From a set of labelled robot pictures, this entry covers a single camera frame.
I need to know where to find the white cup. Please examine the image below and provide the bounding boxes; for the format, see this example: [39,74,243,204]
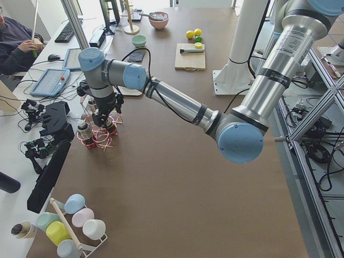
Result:
[82,219,106,240]

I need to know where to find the steel cylinder muddler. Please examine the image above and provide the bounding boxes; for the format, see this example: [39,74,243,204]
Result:
[180,48,205,54]

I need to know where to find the mint cup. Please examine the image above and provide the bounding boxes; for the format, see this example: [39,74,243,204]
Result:
[36,212,61,232]

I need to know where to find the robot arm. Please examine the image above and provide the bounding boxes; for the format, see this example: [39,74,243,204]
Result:
[78,1,343,163]

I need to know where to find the paper cup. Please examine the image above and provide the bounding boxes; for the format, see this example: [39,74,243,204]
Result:
[11,221,37,239]

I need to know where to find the grey-blue cup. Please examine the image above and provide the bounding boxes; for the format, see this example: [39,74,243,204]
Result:
[57,239,82,258]

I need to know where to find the pink bowl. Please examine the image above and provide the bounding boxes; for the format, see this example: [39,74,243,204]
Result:
[148,11,169,30]

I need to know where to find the wooden cutting board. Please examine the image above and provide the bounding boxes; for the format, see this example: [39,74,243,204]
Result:
[175,43,206,71]

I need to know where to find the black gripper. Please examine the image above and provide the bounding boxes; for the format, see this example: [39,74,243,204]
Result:
[92,92,124,127]

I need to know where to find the green bowl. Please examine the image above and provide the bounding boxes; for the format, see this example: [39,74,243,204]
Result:
[131,35,147,48]

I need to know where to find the green lime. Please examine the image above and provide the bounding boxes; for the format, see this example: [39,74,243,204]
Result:
[195,35,203,42]

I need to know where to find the teach pendant near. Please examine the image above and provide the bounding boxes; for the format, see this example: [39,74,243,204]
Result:
[30,69,70,97]

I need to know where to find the cream rabbit tray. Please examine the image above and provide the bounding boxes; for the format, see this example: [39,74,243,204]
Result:
[118,86,142,97]

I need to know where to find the yellow cup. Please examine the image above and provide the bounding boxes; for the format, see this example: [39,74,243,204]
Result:
[46,221,71,246]

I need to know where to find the yellow lemon outer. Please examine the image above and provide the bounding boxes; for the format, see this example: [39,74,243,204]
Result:
[185,30,194,39]

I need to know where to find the blue cup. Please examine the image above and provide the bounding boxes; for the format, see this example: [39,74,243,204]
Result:
[64,193,85,214]

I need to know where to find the black computer mouse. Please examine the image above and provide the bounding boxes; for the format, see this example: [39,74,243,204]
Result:
[47,54,61,62]

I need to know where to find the white cup rack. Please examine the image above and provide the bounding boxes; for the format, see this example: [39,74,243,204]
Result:
[49,198,108,257]

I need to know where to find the teach pendant far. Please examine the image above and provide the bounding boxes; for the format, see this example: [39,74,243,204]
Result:
[62,48,81,71]

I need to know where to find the wooden mug tree stand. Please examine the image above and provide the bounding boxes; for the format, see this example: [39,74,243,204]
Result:
[121,0,140,35]

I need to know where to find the metal ice scoop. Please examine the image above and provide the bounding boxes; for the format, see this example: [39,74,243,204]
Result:
[139,12,164,21]

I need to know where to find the black bar device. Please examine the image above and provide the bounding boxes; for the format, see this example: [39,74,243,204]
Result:
[27,140,71,213]

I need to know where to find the black keyboard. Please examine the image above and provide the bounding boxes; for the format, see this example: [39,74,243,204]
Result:
[54,22,74,44]

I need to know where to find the aluminium frame post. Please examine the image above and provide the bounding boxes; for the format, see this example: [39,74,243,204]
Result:
[61,0,89,50]

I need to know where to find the grey folded cloth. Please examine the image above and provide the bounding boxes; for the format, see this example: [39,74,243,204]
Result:
[127,51,145,63]

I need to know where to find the yellow lemon near lime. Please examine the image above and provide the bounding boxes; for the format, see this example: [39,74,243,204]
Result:
[193,28,202,37]

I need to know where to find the pink cup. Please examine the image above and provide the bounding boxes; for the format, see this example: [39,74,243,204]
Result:
[71,207,95,227]

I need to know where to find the teach pendant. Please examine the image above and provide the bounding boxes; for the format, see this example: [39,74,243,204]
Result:
[62,48,81,71]
[30,69,70,97]

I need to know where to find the copper wire bottle rack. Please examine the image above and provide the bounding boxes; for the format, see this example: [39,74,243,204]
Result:
[76,95,123,151]

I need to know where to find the half lemon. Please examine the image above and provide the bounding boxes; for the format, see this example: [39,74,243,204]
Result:
[195,42,203,49]

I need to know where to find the seated person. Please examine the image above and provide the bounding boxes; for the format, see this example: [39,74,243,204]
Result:
[1,15,45,75]

